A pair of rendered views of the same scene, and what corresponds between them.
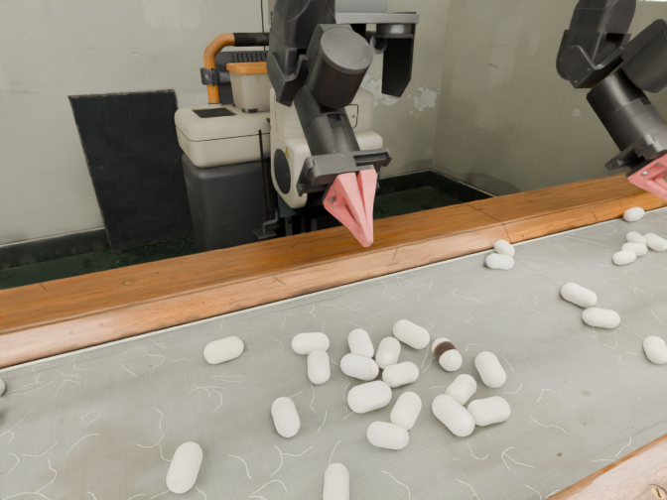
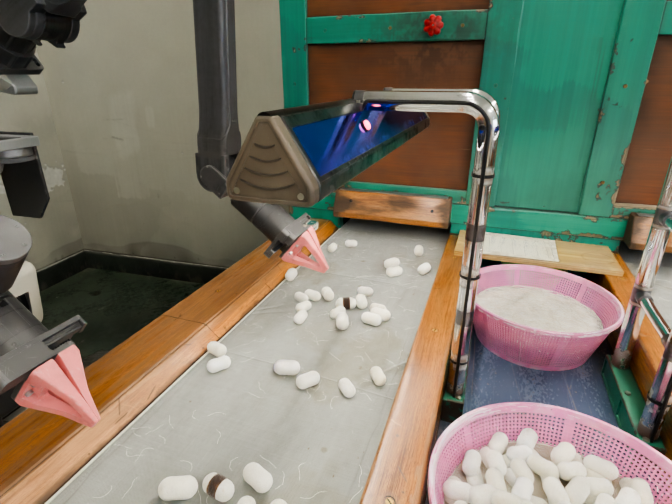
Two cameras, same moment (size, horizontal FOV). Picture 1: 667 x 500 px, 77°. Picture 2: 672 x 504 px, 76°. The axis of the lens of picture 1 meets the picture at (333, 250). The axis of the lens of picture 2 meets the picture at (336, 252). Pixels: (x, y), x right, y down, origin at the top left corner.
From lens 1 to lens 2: 0.12 m
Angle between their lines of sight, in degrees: 42
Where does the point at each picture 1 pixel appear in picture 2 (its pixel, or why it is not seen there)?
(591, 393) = (326, 447)
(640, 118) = (274, 215)
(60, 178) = not seen: outside the picture
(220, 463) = not seen: outside the picture
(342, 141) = (20, 328)
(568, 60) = (207, 177)
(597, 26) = (219, 151)
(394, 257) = (120, 410)
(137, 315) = not seen: outside the picture
